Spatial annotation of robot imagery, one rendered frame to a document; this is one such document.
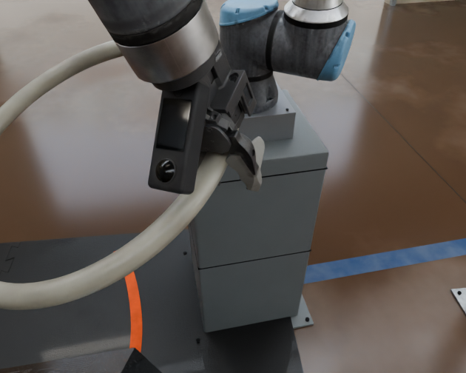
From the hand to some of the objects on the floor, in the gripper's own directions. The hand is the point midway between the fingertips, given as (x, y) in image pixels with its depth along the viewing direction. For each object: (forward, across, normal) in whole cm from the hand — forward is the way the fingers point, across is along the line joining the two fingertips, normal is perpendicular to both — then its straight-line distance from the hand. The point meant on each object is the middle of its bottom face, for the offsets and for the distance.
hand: (233, 186), depth 53 cm
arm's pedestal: (+122, +46, -21) cm, 132 cm away
